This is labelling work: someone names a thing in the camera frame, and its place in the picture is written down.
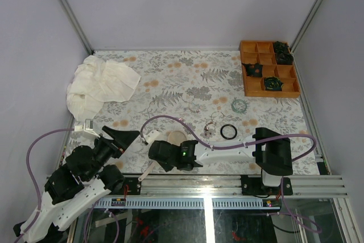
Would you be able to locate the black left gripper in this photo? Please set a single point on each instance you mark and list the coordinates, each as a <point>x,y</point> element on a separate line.
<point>124,139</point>

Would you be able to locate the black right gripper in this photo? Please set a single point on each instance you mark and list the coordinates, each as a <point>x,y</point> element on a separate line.
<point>167,168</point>

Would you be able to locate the beige round jewelry case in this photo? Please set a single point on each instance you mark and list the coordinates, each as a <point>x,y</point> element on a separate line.
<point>174,138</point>

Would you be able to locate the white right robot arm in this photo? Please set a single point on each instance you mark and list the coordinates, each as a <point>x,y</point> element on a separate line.
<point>266,148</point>

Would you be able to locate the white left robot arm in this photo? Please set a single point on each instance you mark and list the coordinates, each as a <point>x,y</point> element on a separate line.
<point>75,186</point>

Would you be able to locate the crumpled white cloth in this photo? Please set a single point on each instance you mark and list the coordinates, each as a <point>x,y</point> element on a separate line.
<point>96,82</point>

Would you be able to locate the floral patterned table mat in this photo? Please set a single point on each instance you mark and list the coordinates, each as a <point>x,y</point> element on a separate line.
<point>204,88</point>

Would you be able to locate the black flower orange dots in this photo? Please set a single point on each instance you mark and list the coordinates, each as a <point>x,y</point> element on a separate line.
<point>253,70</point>

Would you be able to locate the black flower yellow green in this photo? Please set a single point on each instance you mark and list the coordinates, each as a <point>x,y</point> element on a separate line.
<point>272,84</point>

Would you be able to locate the wooden compartment tray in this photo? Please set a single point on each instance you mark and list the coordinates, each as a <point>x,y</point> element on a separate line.
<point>262,52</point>

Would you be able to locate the black fabric flower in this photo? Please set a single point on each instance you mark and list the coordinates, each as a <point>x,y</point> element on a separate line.
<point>280,47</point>
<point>284,58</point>

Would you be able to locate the black fabric flower top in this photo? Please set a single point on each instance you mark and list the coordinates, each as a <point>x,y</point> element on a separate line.
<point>280,47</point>

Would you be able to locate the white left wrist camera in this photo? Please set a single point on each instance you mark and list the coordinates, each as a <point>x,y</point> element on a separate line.
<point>87,129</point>

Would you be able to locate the aluminium front rail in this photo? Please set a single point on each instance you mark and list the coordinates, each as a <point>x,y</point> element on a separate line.
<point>298,186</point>

